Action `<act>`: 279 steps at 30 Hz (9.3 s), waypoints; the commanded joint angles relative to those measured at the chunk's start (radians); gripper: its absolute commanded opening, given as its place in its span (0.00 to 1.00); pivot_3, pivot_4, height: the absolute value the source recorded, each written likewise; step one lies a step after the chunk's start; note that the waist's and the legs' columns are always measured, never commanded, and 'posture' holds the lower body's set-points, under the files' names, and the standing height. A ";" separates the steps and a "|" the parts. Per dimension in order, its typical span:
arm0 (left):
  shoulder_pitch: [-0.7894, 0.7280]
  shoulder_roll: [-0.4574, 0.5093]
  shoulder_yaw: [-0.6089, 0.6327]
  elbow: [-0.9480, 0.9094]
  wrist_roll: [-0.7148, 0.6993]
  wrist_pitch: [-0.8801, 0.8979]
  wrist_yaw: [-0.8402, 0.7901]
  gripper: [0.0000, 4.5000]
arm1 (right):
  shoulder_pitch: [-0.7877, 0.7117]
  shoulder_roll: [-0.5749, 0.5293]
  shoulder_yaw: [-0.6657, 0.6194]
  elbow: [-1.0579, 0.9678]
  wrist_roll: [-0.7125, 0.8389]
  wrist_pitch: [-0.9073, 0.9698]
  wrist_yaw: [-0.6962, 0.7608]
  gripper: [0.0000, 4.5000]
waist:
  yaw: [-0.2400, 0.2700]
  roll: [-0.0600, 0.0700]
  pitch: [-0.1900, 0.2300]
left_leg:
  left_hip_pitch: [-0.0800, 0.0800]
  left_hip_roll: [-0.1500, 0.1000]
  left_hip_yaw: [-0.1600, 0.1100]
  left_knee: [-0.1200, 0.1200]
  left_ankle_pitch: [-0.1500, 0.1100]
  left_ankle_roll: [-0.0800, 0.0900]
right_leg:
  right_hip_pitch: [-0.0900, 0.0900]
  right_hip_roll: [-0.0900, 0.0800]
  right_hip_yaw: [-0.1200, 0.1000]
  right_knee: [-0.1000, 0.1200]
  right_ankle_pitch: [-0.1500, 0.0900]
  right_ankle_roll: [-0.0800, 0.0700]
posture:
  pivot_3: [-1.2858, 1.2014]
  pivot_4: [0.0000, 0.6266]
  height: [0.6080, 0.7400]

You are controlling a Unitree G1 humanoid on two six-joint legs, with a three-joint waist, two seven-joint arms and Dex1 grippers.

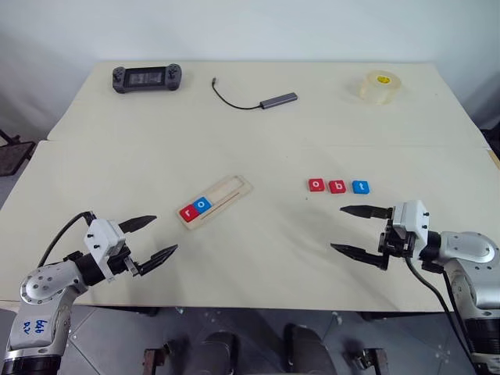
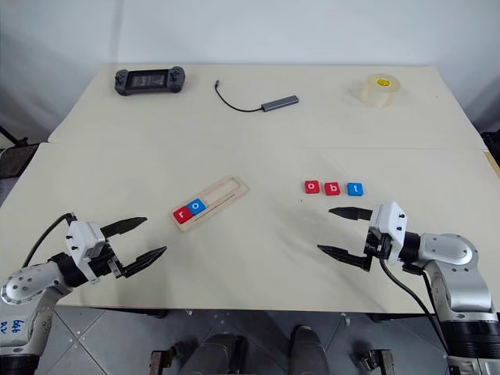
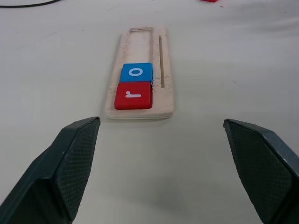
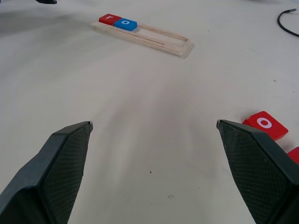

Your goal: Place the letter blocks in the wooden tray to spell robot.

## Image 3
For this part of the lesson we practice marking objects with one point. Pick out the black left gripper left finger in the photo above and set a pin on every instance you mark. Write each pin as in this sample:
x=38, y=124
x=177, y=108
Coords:
x=58, y=168

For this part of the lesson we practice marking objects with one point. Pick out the blue letter o tile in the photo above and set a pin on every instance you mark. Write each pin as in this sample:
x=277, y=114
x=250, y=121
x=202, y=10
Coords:
x=135, y=72

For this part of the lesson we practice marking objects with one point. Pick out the wooden block holder tray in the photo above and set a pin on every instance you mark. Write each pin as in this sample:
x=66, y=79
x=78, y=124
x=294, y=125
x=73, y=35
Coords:
x=140, y=46

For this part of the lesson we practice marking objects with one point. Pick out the red letter r tile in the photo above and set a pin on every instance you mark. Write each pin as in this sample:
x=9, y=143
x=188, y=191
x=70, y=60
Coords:
x=133, y=95

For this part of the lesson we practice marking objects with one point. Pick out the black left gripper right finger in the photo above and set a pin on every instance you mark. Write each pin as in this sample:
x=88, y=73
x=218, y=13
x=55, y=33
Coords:
x=257, y=168

